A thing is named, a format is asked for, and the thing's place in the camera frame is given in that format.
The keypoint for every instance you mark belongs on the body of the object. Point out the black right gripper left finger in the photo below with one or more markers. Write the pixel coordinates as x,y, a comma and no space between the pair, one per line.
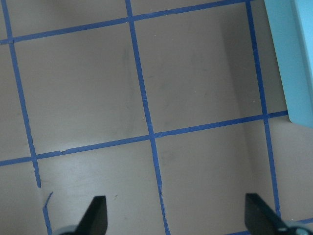
95,219

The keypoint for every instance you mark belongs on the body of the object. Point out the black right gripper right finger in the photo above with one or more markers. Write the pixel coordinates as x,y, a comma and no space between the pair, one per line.
260,219

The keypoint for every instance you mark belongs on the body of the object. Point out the brown paper table cover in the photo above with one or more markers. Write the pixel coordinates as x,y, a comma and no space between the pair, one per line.
172,109

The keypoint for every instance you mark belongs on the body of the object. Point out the light blue storage bin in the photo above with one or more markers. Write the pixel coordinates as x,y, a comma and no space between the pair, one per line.
291,25

